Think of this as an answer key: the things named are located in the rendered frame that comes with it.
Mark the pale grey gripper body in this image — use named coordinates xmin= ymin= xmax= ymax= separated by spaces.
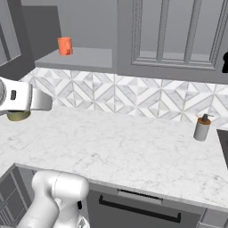
xmin=28 ymin=86 xmax=54 ymax=112

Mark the grey open cabinet door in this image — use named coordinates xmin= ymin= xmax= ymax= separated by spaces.
xmin=0 ymin=0 xmax=37 ymax=82

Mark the grey base cabinet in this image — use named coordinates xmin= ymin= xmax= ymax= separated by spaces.
xmin=198 ymin=207 xmax=228 ymax=228
xmin=0 ymin=165 xmax=36 ymax=228

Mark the grey panelled cabinet door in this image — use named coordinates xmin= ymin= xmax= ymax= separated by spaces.
xmin=117 ymin=0 xmax=228 ymax=86

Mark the olive green bowl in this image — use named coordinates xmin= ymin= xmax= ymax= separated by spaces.
xmin=6 ymin=109 xmax=32 ymax=122

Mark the orange glass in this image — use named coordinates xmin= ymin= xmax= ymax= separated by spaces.
xmin=56 ymin=37 xmax=74 ymax=57

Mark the grey dishwasher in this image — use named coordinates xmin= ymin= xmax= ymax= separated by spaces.
xmin=85 ymin=188 xmax=207 ymax=228

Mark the grey soap dispenser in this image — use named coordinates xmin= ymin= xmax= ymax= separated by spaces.
xmin=192 ymin=113 xmax=215 ymax=143

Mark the dark sink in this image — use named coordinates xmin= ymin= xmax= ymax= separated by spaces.
xmin=216 ymin=128 xmax=228 ymax=171

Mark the grey open wall cabinet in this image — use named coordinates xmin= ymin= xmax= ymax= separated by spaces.
xmin=20 ymin=0 xmax=119 ymax=75

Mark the black dishwasher handle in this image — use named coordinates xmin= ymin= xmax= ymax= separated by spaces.
xmin=98 ymin=194 xmax=183 ymax=224

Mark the black cabinet door handle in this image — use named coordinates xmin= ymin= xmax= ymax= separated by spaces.
xmin=221 ymin=51 xmax=228 ymax=74

